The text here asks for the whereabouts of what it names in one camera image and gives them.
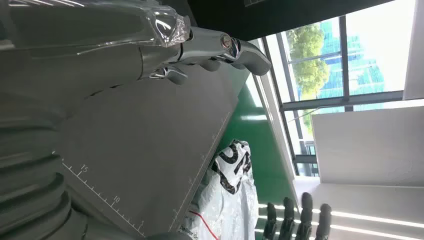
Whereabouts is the white plastic mailer package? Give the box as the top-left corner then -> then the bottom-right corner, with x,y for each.
177,139 -> 259,240

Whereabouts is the green conveyor belt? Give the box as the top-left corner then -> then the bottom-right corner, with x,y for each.
216,82 -> 296,240

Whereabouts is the white panel box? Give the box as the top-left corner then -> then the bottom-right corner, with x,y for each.
311,105 -> 424,188

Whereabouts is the clear plastic left hand cover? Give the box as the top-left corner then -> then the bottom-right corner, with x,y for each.
9,0 -> 192,48

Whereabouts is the grey ruled weighing plate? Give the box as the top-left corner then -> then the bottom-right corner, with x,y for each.
54,62 -> 251,240

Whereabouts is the ribbed grey left arm sleeve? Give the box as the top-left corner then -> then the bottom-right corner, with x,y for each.
0,97 -> 90,240

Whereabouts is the black scanner housing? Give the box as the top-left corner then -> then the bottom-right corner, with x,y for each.
158,0 -> 395,42

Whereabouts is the grey window frame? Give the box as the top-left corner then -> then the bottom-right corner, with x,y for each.
258,14 -> 424,178

